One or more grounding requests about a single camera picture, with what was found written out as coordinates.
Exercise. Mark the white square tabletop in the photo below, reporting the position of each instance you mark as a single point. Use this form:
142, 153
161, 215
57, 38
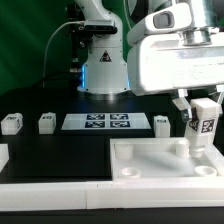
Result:
147, 158

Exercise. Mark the white front fence bar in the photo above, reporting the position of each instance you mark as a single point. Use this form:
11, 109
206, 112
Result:
188, 192

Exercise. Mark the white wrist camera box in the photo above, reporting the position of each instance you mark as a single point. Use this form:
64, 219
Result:
170, 19

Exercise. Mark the black camera on stand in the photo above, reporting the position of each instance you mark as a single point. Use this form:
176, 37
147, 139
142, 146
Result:
80, 38

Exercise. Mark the marker sheet with tags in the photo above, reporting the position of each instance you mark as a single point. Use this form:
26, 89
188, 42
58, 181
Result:
106, 121

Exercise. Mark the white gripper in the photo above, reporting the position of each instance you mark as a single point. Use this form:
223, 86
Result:
161, 63

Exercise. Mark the white left fence bar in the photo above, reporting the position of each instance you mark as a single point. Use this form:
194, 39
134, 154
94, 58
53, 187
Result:
4, 155

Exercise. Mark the white fence bar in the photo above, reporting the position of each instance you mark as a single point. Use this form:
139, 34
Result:
4, 155
188, 192

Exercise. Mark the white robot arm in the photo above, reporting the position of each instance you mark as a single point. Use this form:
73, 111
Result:
105, 72

